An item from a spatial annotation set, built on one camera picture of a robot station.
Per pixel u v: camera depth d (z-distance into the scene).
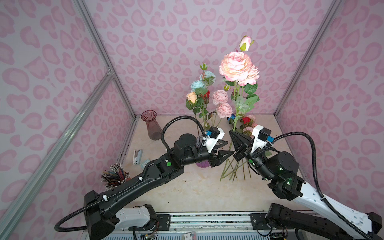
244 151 0.48
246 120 1.07
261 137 0.45
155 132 1.04
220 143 0.60
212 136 0.50
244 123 1.08
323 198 0.43
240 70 0.35
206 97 0.72
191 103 0.70
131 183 0.43
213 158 0.51
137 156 0.95
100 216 0.37
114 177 0.75
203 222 0.75
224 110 0.66
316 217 0.53
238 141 0.51
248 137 0.51
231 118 1.13
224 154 0.53
